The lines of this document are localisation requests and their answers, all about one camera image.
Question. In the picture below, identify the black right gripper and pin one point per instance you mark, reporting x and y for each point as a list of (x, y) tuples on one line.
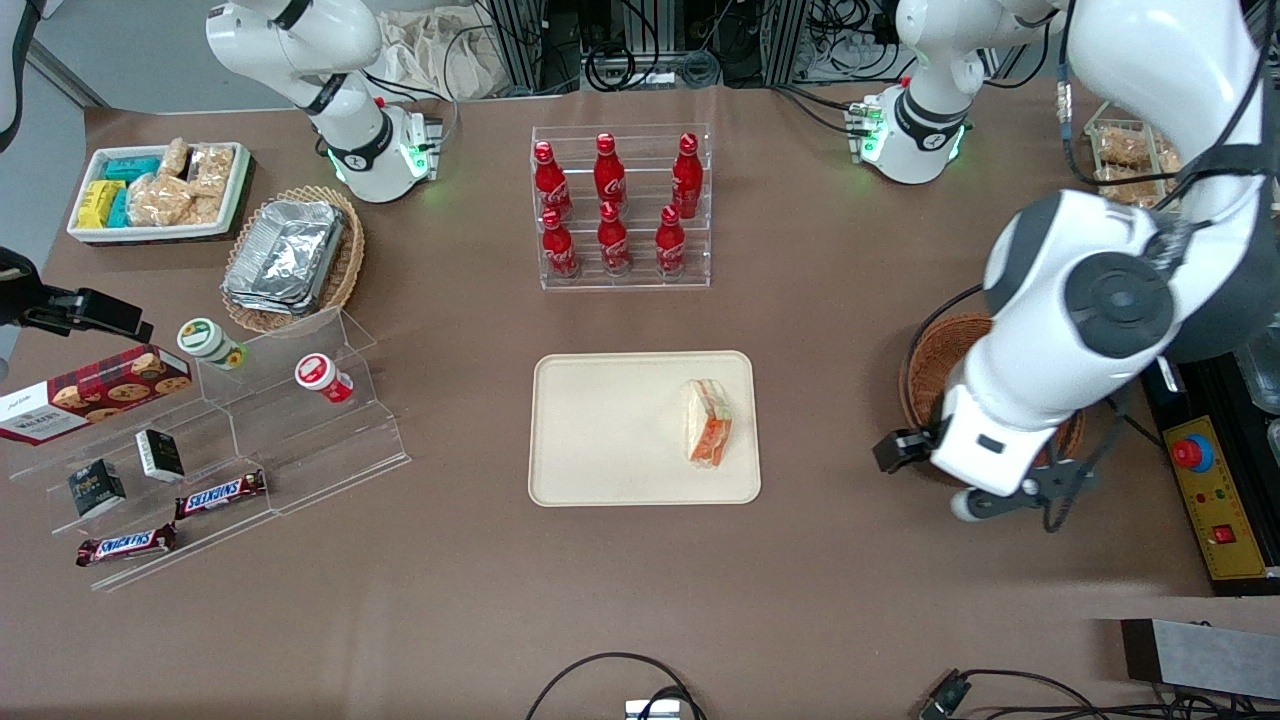
[(22, 296)]

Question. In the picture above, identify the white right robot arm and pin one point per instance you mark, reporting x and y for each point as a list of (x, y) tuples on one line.
[(350, 140)]

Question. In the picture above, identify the steel pan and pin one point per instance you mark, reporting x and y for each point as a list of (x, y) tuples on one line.
[(1265, 380)]

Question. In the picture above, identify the red tartan cookie box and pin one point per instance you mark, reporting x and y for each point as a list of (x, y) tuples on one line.
[(90, 395)]

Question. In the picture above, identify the teal snack pack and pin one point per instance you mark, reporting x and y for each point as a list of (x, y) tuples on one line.
[(130, 168), (120, 208)]

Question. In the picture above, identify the black appliance yellow control panel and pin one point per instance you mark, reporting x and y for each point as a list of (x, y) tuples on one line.
[(1225, 520)]

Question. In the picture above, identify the triangular sandwich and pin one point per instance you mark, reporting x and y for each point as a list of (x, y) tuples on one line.
[(708, 425)]

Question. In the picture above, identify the clear bag puffed rice snack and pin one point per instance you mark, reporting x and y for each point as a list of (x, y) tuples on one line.
[(205, 210), (158, 200), (175, 158), (212, 168)]

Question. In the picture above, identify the yellow snack pack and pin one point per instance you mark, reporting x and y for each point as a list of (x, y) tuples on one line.
[(97, 203)]

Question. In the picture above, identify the grey rectangular block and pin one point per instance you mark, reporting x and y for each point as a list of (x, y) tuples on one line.
[(1200, 655)]

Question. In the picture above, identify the small silver device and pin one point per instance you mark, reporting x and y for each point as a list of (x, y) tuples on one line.
[(652, 710)]

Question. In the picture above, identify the white rectangular snack bin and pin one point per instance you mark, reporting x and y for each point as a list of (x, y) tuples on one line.
[(238, 190)]

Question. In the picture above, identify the clear bag fried snack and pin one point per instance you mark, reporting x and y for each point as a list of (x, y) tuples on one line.
[(1122, 146), (1130, 188)]

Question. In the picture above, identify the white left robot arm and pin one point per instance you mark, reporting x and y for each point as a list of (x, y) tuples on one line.
[(1060, 330)]

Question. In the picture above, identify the green lid white cup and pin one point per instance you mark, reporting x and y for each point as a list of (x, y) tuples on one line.
[(205, 340)]

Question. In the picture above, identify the oval light wicker basket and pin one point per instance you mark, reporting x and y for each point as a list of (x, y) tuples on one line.
[(350, 260)]

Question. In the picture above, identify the red lid white cup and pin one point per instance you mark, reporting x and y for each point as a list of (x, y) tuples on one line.
[(318, 375)]

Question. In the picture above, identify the beige rectangular tray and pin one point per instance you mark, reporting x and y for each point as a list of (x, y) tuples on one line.
[(610, 430)]

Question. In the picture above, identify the small black white box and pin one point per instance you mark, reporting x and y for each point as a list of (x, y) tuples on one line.
[(160, 455), (97, 488)]

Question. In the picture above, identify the clear acrylic stepped stand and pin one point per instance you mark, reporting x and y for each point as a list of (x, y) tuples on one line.
[(330, 450)]

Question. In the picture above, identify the round brown wicker basket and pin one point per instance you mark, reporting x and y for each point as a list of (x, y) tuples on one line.
[(930, 370)]

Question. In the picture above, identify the clear acrylic bottle rack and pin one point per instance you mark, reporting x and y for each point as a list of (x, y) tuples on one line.
[(640, 282)]

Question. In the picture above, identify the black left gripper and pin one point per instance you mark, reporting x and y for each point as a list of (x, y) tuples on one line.
[(903, 447)]

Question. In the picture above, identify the brown snickers bar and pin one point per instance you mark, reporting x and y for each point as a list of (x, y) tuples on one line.
[(125, 545), (220, 494)]

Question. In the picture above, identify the red cola bottle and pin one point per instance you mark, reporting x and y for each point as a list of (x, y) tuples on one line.
[(670, 245), (559, 248), (687, 180), (550, 185), (609, 175), (613, 243)]

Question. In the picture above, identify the beige cloth bag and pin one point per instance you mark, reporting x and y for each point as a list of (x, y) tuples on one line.
[(440, 55)]

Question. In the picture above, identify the stacked aluminium foil trays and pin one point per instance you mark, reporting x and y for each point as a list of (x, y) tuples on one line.
[(285, 255)]

